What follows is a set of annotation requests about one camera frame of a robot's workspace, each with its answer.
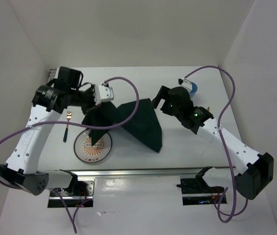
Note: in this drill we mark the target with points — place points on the light blue plastic cup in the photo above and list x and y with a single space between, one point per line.
193 90

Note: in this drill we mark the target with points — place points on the dark green cloth napkin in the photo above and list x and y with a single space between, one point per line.
144 125

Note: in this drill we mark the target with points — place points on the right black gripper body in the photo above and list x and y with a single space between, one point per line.
167 108

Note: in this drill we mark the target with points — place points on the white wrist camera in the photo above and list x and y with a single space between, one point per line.
103 93
185 84

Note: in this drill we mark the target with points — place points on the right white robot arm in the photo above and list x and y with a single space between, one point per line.
253 170

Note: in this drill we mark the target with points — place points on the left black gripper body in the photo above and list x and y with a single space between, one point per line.
86 99

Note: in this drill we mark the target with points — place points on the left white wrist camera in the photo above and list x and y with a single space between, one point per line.
103 93

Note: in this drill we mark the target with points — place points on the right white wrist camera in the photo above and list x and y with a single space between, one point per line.
185 84

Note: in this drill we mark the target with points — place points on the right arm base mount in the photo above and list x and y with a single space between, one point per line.
195 191

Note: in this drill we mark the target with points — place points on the orange patterned plate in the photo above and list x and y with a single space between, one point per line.
92 154

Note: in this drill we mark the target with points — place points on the gold fork black handle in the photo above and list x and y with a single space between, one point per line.
68 117

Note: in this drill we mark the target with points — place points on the aluminium frame rail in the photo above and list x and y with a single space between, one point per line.
182 151

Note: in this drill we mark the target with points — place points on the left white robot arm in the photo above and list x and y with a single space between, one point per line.
20 171

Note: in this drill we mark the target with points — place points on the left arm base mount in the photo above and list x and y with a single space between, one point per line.
73 199

